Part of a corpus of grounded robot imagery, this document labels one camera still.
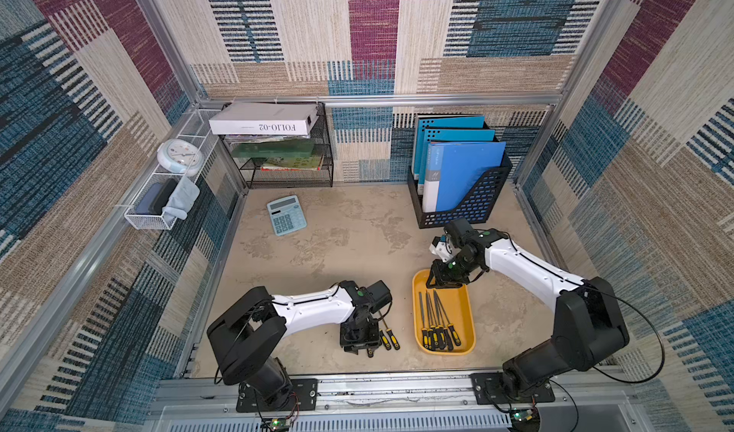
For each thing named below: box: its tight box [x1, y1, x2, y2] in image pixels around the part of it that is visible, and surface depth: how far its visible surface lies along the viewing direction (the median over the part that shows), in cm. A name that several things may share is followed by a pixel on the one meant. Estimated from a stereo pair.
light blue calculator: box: [266, 194, 308, 237], surface depth 110 cm
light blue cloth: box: [161, 174, 201, 227], surface depth 69 cm
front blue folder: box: [421, 141, 507, 214], surface depth 94 cm
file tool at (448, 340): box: [432, 290, 454, 352], surface depth 83 cm
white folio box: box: [208, 102, 320, 136], surface depth 81 cm
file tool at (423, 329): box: [418, 291, 430, 349], surface depth 83 cm
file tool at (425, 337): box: [421, 317, 430, 349], surface depth 83 cm
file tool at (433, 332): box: [425, 290, 437, 351], surface depth 83 cm
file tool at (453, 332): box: [432, 289, 462, 347], surface depth 84 cm
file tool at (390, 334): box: [378, 309, 401, 351], surface depth 83 cm
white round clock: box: [156, 137, 205, 177], surface depth 76 cm
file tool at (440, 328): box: [426, 291, 444, 351], surface depth 83 cm
